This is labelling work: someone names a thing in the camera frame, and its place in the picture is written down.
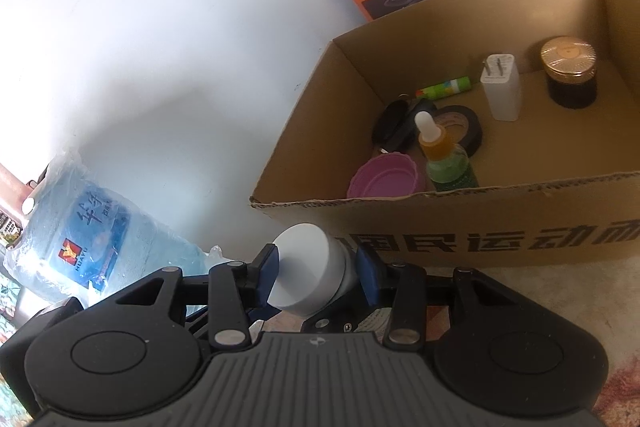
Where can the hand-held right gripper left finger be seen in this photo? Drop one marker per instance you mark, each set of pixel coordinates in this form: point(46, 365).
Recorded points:
point(267, 272)

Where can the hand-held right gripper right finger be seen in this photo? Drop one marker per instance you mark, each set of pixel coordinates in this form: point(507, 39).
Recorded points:
point(367, 277)

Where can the blue water jug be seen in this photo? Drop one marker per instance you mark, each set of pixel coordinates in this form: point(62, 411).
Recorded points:
point(85, 227)

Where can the green dropper bottle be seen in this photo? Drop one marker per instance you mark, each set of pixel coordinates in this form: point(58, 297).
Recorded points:
point(445, 162)

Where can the black oval case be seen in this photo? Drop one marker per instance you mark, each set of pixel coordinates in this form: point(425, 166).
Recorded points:
point(395, 127)

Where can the dark jar with gold lid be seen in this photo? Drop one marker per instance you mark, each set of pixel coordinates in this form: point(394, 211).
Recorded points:
point(570, 77)

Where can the purple silicone bowl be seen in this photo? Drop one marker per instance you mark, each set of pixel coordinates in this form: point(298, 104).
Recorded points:
point(385, 177)

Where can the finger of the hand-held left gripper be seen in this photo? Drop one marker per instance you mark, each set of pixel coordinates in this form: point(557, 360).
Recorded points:
point(332, 323)

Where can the white charger plug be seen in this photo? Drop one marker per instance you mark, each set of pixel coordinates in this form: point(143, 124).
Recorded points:
point(500, 92)

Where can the black tape roll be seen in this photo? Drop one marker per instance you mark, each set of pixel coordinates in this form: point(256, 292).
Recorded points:
point(472, 127)

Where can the white bottle with green label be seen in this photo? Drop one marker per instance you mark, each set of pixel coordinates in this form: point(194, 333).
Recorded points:
point(310, 272)

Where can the green lip balm tube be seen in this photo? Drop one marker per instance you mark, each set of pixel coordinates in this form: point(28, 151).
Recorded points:
point(442, 89)

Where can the large brown cardboard box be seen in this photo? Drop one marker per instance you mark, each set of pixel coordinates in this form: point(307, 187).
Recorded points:
point(500, 167)

